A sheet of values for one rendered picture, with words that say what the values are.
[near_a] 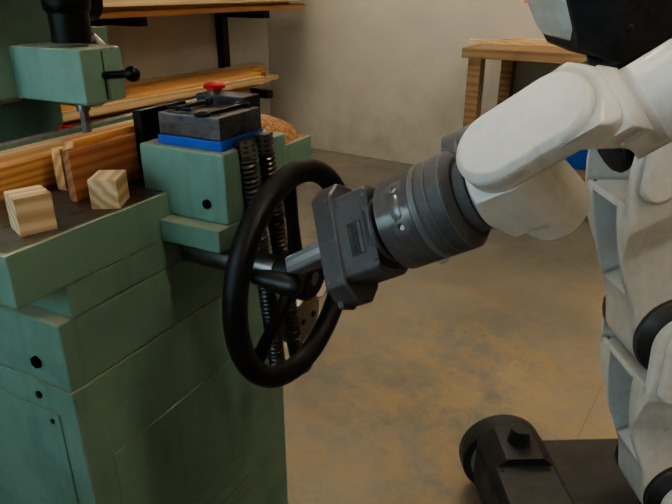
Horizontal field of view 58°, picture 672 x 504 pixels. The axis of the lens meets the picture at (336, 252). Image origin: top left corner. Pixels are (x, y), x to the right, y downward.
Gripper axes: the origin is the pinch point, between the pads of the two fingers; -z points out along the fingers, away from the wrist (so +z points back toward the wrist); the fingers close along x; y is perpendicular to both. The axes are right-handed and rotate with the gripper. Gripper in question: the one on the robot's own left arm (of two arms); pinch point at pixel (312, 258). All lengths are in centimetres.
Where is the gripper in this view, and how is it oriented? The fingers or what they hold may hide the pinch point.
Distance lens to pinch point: 63.0
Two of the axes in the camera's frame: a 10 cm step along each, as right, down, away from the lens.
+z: 7.6, -3.0, -5.7
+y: -6.2, -1.1, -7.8
